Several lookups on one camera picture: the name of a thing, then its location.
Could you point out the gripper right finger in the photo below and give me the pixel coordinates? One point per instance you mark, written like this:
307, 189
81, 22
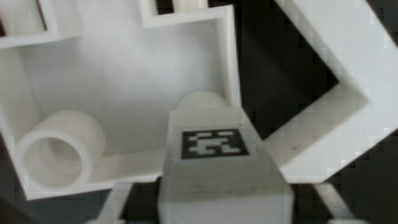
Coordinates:
342, 213

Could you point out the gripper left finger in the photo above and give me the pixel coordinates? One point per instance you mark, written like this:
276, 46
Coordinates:
111, 212

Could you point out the white chair leg tagged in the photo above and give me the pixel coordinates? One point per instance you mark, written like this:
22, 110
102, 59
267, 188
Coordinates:
223, 186

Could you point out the white chair seat part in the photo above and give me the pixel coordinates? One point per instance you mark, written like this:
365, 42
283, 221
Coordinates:
102, 62

